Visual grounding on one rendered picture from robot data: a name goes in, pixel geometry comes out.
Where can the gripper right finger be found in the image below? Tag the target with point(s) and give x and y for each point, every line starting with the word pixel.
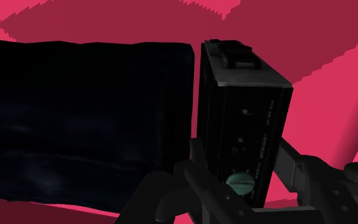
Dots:
pixel 321 186

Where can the black box with green knob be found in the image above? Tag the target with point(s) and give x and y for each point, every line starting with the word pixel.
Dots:
pixel 243 124

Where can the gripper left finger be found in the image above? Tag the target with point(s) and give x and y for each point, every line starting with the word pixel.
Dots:
pixel 197 183

